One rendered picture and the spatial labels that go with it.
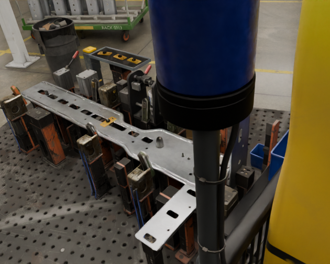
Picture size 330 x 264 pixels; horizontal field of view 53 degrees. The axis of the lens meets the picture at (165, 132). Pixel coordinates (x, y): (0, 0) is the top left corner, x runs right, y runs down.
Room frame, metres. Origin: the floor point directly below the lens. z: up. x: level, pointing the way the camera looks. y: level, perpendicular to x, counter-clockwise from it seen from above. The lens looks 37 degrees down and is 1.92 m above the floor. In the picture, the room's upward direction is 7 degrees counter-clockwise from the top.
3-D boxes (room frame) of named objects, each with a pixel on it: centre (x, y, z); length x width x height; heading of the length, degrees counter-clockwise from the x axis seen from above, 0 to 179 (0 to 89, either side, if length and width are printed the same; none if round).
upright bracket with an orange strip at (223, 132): (1.10, -0.24, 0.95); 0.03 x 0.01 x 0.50; 47
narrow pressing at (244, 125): (0.87, -0.25, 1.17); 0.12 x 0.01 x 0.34; 137
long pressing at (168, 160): (1.39, 0.29, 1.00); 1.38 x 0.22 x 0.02; 47
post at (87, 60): (1.96, 0.40, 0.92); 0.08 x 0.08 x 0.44; 47
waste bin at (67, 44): (4.03, 1.18, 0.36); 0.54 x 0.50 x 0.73; 156
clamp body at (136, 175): (0.95, 0.12, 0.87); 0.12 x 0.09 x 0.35; 137
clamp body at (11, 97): (1.65, 0.83, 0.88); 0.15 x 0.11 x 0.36; 137
